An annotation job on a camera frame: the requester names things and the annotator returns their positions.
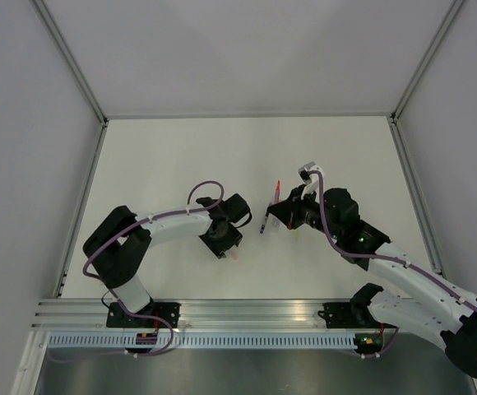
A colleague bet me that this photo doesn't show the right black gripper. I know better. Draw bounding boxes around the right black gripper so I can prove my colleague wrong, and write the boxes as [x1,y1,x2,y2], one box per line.
[270,184,341,240]

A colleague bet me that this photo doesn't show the pink highlighter pen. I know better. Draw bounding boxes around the pink highlighter pen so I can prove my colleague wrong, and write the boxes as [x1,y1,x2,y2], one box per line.
[272,180,280,205]

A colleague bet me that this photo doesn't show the purple ink pen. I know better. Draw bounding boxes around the purple ink pen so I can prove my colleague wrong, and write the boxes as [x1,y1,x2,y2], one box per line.
[259,213,269,235]

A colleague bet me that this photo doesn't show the orange marker with clear cap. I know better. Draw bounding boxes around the orange marker with clear cap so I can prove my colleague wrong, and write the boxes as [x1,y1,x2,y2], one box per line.
[271,218,280,232]

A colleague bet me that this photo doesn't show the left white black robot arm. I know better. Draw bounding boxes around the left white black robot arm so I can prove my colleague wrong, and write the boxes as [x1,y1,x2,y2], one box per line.
[83,193,252,328]

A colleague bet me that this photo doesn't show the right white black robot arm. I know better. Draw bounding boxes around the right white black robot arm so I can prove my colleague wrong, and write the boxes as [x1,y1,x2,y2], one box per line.
[268,188,477,379]

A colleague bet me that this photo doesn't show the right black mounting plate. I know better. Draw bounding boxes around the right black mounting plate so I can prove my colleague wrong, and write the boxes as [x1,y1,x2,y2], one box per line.
[322,302,359,329]

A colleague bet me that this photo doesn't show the black mounting plate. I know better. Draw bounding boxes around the black mounting plate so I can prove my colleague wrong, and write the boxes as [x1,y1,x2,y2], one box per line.
[106,302,181,329]
[322,302,359,329]

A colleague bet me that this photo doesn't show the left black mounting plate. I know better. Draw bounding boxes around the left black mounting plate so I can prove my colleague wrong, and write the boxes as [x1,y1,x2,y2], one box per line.
[106,302,181,329]

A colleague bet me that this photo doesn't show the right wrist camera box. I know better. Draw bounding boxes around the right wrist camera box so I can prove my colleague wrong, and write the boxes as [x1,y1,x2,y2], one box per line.
[298,161,325,200]

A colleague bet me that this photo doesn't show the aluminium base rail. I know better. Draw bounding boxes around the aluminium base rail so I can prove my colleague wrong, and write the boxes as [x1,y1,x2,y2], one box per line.
[30,298,412,331]

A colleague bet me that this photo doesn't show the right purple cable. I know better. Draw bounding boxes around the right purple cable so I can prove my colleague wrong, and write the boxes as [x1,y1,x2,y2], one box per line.
[308,169,477,359]

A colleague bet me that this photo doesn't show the white slotted cable duct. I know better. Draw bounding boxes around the white slotted cable duct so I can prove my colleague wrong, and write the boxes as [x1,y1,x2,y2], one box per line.
[49,332,356,350]

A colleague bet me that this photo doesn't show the right aluminium frame post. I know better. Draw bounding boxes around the right aluminium frame post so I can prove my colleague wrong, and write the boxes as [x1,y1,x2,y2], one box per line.
[390,0,466,123]

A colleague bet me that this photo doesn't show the aluminium frame post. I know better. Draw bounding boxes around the aluminium frame post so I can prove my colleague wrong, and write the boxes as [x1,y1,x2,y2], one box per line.
[30,0,108,127]
[390,0,466,123]

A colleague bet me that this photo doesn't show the left aluminium frame post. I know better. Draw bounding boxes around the left aluminium frame post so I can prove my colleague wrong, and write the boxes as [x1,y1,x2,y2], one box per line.
[30,0,108,127]

